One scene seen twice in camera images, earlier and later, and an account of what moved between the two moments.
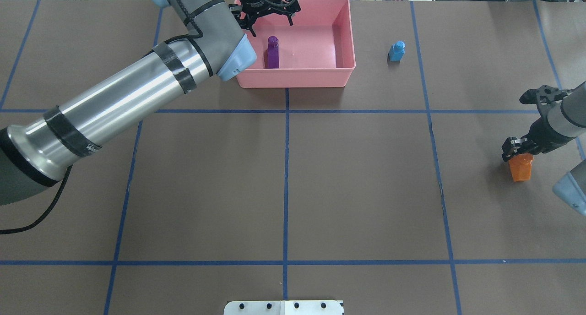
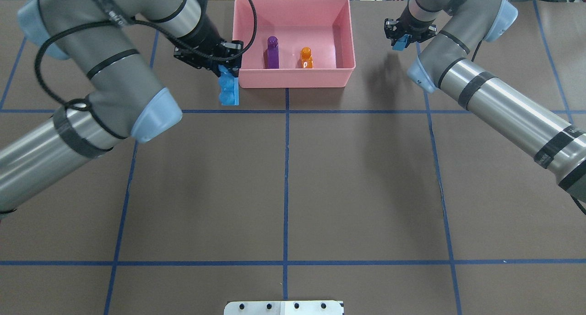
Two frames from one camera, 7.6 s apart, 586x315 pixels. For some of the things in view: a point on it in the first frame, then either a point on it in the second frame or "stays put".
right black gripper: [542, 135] to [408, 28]
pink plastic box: [317, 51] stays put
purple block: [273, 52] stays put
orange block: [520, 165] to [307, 59]
